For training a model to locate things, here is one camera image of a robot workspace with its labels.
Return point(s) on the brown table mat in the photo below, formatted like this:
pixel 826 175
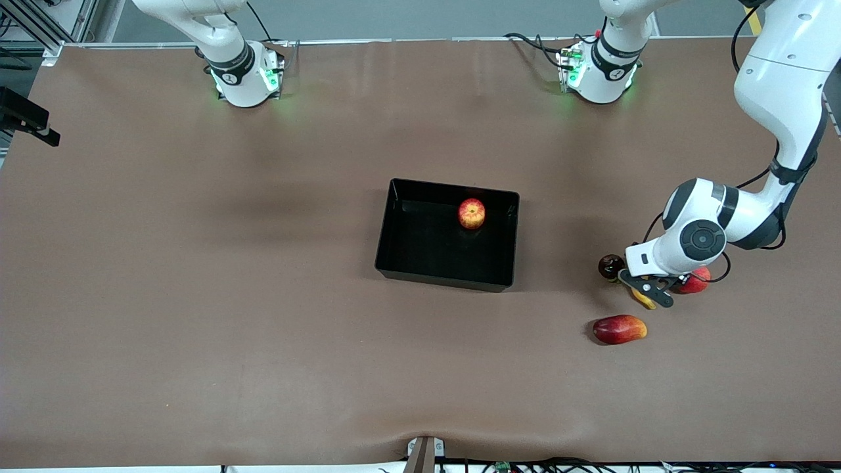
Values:
pixel 420 368

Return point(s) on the metal table edge rail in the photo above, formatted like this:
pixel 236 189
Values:
pixel 427 40

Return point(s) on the red yellow striped apple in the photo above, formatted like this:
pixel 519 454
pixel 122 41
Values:
pixel 472 213

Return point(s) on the yellow banana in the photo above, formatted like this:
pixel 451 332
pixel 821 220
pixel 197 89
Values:
pixel 647 301

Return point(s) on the dark purple mangosteen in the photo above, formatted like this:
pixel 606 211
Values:
pixel 610 267

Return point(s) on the plain red round fruit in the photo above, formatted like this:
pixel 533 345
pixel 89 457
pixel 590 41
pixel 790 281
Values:
pixel 698 282

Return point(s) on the metal table edge bracket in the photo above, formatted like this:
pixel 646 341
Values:
pixel 424 456

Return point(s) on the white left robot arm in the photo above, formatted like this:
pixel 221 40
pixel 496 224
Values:
pixel 782 66

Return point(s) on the black plastic box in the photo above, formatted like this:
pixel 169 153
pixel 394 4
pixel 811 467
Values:
pixel 420 256

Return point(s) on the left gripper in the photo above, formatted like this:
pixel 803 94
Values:
pixel 674 286

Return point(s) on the aluminium frame struts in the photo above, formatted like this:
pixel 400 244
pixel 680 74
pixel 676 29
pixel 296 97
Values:
pixel 85 16

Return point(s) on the red mango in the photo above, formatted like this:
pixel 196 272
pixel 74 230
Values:
pixel 617 330

